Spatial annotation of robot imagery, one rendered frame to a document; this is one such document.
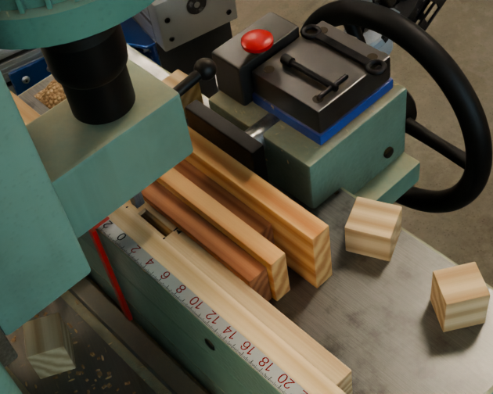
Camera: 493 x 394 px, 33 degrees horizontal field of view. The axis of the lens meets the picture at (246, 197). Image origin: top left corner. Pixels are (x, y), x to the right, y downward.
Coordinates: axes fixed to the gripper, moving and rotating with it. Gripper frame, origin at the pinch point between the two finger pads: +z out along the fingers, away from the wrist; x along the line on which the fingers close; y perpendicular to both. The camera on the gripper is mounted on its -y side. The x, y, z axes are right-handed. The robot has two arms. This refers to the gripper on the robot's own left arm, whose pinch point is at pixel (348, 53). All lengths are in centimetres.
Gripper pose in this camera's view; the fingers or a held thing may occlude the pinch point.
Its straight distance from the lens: 109.3
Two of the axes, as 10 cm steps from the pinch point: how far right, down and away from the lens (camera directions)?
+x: -6.8, -5.0, 5.3
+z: -5.6, 8.2, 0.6
